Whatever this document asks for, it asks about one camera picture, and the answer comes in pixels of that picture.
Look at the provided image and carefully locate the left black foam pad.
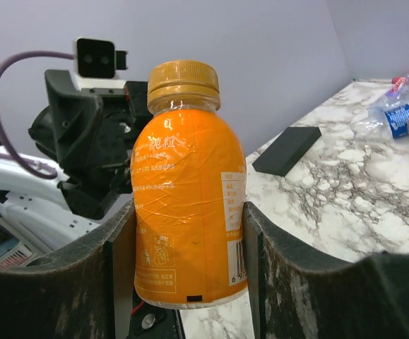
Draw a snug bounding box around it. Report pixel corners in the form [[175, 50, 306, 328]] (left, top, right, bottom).
[[252, 126, 321, 177]]

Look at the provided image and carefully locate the orange juice bottle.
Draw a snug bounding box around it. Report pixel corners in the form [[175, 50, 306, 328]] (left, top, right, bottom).
[[130, 60, 247, 309]]

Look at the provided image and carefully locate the black base frame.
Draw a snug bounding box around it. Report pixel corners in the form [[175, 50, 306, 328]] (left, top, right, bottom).
[[127, 293, 186, 339]]

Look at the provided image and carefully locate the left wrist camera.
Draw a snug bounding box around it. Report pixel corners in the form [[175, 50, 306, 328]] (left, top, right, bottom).
[[74, 37, 128, 90]]

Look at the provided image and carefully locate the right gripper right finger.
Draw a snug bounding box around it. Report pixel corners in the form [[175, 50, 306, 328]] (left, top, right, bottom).
[[242, 202, 409, 338]]

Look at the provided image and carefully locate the blue label bottle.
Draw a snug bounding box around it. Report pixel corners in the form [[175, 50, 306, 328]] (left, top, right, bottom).
[[352, 100, 409, 140]]

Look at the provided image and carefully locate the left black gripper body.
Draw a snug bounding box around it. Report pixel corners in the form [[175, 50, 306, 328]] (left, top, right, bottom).
[[28, 70, 151, 220]]

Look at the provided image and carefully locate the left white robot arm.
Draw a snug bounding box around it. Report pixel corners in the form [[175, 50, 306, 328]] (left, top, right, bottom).
[[0, 70, 152, 254]]

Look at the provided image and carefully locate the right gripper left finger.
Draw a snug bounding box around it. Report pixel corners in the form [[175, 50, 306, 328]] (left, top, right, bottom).
[[0, 201, 136, 338]]

